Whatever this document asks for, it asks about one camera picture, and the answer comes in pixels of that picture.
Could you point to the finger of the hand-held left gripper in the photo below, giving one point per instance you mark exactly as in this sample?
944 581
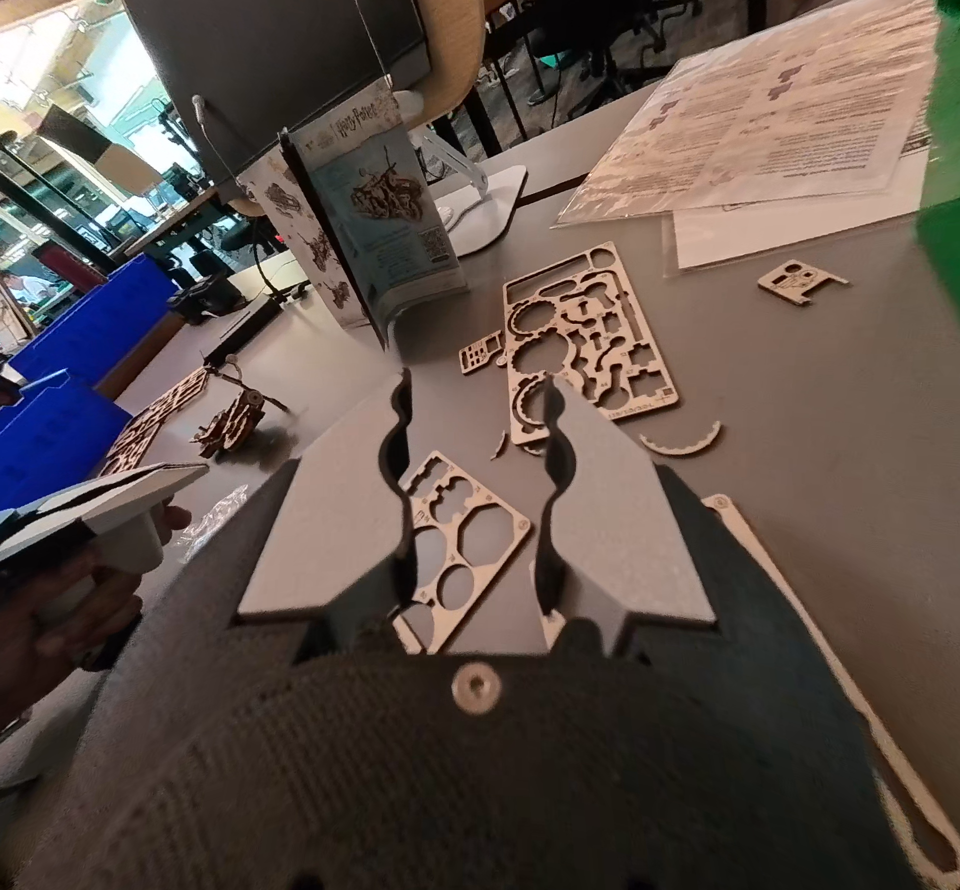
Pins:
37 530
142 489

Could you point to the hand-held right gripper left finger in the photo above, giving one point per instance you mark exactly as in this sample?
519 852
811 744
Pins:
322 523

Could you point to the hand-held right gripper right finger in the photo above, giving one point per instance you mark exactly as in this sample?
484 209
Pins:
637 530

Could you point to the long slotted wooden puzzle sheet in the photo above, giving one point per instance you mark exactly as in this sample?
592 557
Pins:
154 410

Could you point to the assembled wooden model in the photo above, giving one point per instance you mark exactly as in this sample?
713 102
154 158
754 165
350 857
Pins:
236 418

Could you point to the round-holed wooden puzzle sheet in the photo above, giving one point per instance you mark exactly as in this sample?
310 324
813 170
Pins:
424 624

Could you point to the black desk device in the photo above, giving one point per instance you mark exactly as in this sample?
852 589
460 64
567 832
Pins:
247 320

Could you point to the grey desk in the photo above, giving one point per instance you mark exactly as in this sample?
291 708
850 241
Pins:
787 380

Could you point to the person's left hand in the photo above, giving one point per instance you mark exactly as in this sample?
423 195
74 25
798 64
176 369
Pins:
37 657

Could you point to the clear plastic bag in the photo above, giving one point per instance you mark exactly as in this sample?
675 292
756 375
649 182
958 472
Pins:
214 523

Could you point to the blue plastic bin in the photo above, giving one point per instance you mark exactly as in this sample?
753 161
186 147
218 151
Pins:
97 320
52 440

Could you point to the toothed wooden arc piece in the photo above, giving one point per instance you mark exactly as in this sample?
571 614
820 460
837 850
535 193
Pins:
679 448

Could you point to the framed tag card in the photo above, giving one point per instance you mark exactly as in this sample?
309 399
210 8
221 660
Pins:
731 509

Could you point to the wooden puzzle sheet with arcs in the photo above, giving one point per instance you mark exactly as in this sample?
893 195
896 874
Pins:
637 406

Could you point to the tiny curved wooden sliver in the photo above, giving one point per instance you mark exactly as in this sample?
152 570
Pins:
499 446

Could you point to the small gridded wooden piece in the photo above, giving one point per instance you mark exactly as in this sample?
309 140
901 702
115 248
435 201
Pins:
491 343

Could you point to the small notched wooden piece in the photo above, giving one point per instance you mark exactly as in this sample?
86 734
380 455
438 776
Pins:
780 283

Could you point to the printed model kit box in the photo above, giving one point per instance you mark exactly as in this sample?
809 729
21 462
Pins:
382 230

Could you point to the white paper sheet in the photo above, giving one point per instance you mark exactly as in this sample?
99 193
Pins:
750 238

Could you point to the white monitor stand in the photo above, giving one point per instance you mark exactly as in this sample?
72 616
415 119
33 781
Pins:
487 215

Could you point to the clear plastic wrap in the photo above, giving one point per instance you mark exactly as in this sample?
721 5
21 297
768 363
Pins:
750 118

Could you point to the grey monitor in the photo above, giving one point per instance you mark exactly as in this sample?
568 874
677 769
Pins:
262 28

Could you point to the green plastic bin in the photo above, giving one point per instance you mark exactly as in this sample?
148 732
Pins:
945 155

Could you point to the black office chair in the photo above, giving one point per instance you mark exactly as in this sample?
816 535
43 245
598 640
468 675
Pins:
600 5

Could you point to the rounded wooden panel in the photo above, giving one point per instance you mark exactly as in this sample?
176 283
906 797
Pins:
450 5

